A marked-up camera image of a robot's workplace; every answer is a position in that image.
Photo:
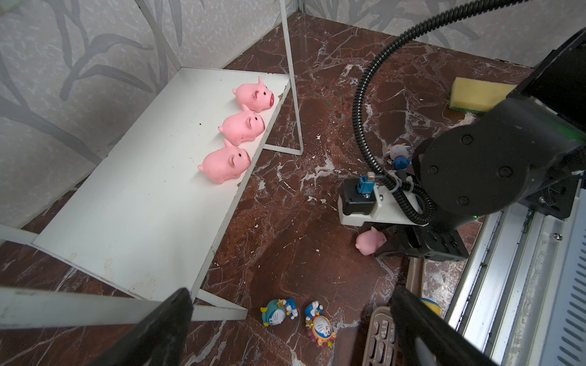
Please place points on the pink pig toy pair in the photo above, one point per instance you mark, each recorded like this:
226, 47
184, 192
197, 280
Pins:
224, 164
370, 241

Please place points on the aluminium front rail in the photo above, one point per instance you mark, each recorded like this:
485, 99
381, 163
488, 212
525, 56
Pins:
521, 298

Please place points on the yellow sponge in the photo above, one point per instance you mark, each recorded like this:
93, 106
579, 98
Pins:
477, 96

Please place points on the blue figurine left upper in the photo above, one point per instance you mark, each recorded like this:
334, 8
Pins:
276, 311

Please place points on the small figurine left lower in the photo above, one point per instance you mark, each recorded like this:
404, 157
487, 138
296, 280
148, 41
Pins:
318, 327

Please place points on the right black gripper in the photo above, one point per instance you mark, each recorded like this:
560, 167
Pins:
422, 243

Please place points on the white blue small figurine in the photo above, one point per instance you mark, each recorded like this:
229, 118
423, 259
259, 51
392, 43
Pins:
399, 157

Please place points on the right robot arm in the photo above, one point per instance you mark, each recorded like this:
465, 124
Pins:
529, 141

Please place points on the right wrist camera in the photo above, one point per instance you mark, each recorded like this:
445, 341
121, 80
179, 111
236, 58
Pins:
367, 200

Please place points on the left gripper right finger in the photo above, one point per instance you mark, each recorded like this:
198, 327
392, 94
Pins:
426, 339

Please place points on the brown slotted spatula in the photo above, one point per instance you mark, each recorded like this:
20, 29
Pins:
382, 346

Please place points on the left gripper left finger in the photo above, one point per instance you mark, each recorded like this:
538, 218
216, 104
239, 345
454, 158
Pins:
158, 339

